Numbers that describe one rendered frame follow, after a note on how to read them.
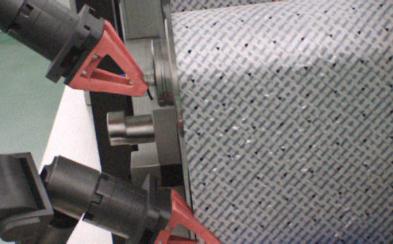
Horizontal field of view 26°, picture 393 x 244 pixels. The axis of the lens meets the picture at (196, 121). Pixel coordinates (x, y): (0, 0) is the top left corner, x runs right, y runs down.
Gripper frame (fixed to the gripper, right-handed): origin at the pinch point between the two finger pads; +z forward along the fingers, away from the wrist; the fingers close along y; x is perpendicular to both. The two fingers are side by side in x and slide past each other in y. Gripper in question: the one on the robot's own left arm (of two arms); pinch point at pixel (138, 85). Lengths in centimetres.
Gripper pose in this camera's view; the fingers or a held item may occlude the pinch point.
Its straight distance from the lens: 90.6
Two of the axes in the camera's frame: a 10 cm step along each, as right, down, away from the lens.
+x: 5.7, -7.8, -2.6
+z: 8.2, 5.2, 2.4
